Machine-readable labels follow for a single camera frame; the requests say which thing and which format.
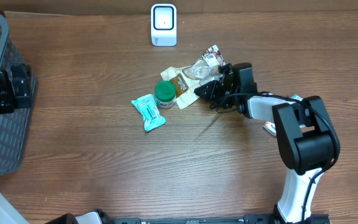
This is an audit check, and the white barcode scanner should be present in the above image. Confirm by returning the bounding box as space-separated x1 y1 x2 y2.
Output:
150 3 177 47

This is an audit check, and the teal tissue pack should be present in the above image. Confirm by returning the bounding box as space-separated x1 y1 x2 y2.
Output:
291 94 303 101

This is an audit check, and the grey plastic mesh basket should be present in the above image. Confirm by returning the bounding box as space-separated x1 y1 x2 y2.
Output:
0 14 37 175

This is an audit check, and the teal snack wrapper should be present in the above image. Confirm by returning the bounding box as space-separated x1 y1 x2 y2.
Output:
131 94 166 132

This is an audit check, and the green lid jar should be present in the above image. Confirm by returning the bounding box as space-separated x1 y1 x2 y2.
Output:
155 81 176 109

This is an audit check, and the orange tissue pack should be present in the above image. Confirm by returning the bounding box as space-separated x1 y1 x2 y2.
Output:
263 121 277 136

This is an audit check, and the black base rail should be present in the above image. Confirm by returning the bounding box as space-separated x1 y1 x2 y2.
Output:
110 213 331 224

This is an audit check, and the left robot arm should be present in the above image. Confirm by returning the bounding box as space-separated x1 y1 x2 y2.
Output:
0 193 111 224

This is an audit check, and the beige dried food pouch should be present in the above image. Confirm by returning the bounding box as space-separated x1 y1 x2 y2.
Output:
160 45 226 109

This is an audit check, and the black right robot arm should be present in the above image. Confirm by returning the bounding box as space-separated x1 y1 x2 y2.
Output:
194 63 340 223

